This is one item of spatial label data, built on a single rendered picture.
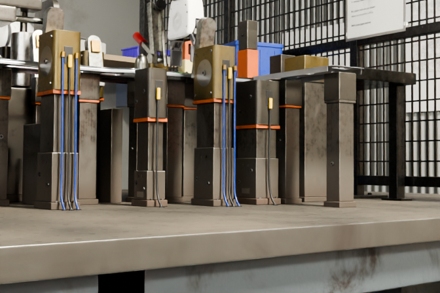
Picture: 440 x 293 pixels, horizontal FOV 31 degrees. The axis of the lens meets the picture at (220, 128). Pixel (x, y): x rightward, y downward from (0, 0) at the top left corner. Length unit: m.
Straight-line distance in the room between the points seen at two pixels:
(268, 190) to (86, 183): 0.40
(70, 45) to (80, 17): 3.70
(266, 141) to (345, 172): 0.20
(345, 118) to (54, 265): 0.95
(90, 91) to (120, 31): 3.68
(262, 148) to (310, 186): 0.22
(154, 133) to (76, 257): 0.78
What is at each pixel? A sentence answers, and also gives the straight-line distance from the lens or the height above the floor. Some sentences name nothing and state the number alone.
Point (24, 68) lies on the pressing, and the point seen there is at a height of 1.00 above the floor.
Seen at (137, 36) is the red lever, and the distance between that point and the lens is 2.15.
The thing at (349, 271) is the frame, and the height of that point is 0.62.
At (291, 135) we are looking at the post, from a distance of 1.83.
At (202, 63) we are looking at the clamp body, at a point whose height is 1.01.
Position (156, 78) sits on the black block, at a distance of 1.65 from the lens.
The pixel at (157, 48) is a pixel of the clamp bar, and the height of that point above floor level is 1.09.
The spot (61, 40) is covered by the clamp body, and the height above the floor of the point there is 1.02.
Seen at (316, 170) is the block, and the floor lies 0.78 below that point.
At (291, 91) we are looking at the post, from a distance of 1.83.
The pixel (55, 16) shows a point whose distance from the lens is 1.62.
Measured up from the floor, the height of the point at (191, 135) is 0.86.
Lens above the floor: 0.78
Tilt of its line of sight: 3 degrees up
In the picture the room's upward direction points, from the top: straight up
